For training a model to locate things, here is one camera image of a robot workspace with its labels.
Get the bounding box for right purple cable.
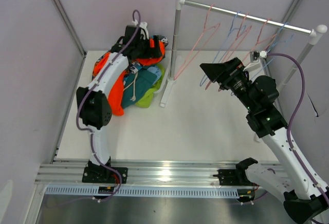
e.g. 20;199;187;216
267;52;329;224

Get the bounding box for pink hanger for orange shorts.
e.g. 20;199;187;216
174;4;221;81

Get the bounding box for white plastic basket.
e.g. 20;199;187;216
153;64;170;95

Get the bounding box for blue hanger for patterned shorts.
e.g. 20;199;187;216
200;10;246;86

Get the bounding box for lime green shorts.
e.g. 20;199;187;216
135;63;167;108

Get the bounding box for patterned navy white shorts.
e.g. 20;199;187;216
92;35;169;79

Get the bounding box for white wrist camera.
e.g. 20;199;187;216
132;20;150;40
245;50;267;72

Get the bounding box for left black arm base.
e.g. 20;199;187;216
82;159;129;184

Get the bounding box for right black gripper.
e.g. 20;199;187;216
200;58;257;112

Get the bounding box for light blue shorts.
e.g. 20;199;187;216
147;65;162;85

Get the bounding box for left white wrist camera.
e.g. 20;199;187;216
132;20;150;40

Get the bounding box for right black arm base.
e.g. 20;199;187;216
212;157;258;186

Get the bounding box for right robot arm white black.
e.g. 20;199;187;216
200;58;328;223

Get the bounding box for slotted grey cable duct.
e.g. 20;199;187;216
45;184;239;199

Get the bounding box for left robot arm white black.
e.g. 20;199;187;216
76;22;168;183

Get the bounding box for orange shorts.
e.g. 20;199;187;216
93;40;166;117

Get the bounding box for aluminium mounting rail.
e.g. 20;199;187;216
35;159;237;188

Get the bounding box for silver clothes rack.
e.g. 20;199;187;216
160;0;328;107

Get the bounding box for teal green shorts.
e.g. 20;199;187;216
121;69;161;109

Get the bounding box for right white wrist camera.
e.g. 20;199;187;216
245;50;267;72

